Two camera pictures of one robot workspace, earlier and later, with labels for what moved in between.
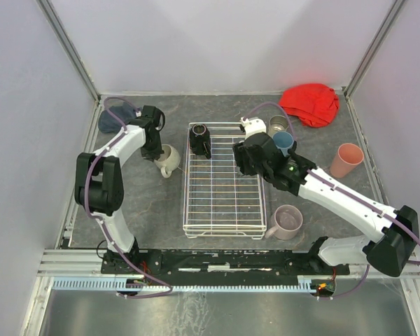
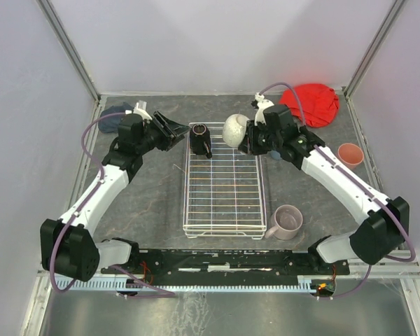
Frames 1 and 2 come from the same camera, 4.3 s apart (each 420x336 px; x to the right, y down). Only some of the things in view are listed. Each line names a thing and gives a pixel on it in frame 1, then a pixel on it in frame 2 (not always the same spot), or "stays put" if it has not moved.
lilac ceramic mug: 288,220 stays put
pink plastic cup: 348,156 stays put
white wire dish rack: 220,199 stays put
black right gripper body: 248,158 → 251,137
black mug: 199,140 stays put
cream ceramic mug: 168,160 → 234,129
